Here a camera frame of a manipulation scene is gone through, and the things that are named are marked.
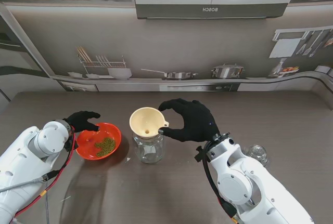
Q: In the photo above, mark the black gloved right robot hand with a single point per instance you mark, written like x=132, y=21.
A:
x=197, y=122

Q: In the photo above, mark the clear glass jar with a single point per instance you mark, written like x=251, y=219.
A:
x=149, y=151

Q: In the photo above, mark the cream plastic funnel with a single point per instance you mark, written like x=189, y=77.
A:
x=144, y=120

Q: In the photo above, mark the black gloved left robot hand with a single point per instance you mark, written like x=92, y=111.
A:
x=80, y=122

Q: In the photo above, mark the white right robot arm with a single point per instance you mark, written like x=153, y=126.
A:
x=247, y=187

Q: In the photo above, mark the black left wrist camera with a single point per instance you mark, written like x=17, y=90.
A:
x=71, y=147

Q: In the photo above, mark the orange plastic bowl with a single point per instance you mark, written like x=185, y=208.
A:
x=89, y=142

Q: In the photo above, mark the green mung beans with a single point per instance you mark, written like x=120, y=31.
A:
x=105, y=146

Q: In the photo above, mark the clear glass jar lid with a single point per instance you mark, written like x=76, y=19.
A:
x=257, y=155

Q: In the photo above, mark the thin white strip scrap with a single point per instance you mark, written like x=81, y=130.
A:
x=65, y=198

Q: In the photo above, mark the printed kitchen backdrop banner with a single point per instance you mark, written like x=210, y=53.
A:
x=182, y=47

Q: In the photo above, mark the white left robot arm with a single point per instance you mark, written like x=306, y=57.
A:
x=23, y=161

